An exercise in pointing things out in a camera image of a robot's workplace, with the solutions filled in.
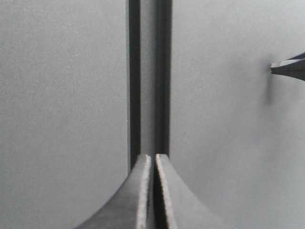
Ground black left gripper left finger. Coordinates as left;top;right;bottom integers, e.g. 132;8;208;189
77;154;152;229

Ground fingertips of the black right gripper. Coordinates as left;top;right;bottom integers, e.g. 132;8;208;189
271;53;305;81

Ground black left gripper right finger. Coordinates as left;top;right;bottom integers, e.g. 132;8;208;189
156;154;227;229

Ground left grey fridge door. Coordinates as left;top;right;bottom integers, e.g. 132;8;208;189
0;0;128;229

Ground white fridge door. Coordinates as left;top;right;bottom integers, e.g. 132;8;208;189
170;0;305;229

